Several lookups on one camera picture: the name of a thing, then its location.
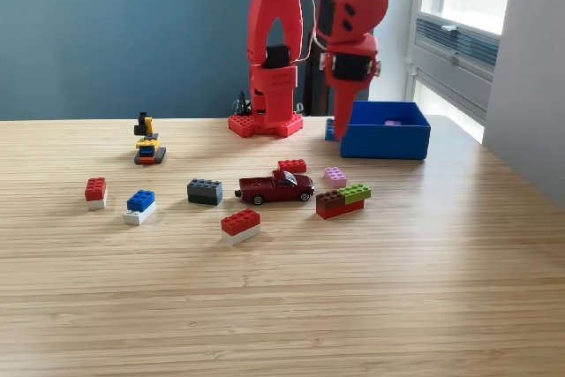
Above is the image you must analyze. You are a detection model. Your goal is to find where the blue plastic bin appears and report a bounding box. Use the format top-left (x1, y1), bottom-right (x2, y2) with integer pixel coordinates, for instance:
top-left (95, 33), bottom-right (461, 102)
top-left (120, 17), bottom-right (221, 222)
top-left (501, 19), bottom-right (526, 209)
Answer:
top-left (339, 101), bottom-right (432, 161)

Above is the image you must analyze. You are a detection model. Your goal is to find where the dark folded chair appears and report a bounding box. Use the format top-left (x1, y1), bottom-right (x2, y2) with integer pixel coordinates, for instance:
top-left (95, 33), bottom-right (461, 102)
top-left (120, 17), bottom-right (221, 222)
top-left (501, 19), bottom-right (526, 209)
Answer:
top-left (302, 31), bottom-right (336, 117)

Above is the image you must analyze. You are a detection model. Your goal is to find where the flat red brick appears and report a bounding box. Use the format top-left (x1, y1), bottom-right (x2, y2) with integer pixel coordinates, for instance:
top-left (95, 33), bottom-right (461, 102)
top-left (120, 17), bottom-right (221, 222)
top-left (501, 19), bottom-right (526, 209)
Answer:
top-left (277, 158), bottom-right (308, 174)

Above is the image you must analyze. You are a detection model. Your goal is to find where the brown green red brick stack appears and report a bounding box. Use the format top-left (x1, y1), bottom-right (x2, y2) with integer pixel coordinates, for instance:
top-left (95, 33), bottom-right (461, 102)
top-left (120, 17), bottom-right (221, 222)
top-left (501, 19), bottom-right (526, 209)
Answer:
top-left (315, 183), bottom-right (373, 220)

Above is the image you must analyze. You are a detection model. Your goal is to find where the grey slatted window vent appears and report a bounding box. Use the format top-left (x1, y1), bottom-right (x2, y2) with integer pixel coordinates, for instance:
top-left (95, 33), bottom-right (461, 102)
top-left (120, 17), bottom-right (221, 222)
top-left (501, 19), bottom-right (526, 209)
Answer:
top-left (414, 14), bottom-right (502, 72)

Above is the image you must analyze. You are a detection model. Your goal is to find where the dark red toy pickup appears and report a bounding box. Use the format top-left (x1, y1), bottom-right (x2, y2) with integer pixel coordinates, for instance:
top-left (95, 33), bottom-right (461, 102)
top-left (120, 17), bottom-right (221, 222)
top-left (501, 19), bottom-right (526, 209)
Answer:
top-left (234, 169), bottom-right (316, 207)

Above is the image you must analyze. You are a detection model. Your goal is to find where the long red white brick stack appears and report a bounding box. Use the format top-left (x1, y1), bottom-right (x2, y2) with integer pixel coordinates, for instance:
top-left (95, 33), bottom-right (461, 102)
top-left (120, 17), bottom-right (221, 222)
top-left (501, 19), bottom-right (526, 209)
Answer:
top-left (220, 207), bottom-right (261, 247)

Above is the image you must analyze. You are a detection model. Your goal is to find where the grey brick stack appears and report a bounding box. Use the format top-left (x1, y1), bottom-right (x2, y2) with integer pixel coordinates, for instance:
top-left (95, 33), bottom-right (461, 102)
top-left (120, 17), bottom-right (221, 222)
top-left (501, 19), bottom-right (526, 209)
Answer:
top-left (186, 178), bottom-right (223, 207)

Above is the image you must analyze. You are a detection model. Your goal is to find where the yellow toy digger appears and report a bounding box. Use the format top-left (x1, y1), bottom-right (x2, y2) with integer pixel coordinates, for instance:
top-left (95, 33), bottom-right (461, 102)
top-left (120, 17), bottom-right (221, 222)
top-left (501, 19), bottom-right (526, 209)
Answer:
top-left (133, 111), bottom-right (168, 166)

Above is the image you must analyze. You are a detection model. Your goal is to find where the blue white brick stack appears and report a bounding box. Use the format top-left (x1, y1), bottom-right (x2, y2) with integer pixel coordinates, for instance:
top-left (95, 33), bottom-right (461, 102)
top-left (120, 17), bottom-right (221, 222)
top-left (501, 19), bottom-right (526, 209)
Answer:
top-left (123, 189), bottom-right (157, 225)

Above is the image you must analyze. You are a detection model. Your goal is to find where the small red white brick stack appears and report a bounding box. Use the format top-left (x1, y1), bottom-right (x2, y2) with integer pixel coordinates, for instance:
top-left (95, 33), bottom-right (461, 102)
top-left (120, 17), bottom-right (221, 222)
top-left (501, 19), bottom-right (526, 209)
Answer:
top-left (84, 177), bottom-right (109, 211)

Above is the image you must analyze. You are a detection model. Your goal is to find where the black cable bundle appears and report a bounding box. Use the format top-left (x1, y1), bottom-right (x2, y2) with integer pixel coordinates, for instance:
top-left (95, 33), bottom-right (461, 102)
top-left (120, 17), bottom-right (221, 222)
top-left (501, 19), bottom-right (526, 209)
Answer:
top-left (232, 90), bottom-right (252, 116)

